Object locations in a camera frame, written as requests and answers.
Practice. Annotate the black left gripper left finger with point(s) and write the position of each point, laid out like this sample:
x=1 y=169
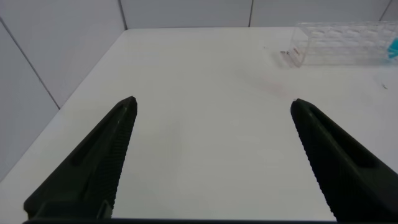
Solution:
x=93 y=168

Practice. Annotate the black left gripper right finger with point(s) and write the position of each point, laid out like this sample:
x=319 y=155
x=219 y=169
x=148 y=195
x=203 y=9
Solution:
x=348 y=174

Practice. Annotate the clear plastic test tube rack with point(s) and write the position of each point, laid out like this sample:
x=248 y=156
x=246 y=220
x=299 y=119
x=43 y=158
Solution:
x=339 y=43

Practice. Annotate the blue pigment test tube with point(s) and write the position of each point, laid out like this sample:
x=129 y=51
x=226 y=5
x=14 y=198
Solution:
x=394 y=49

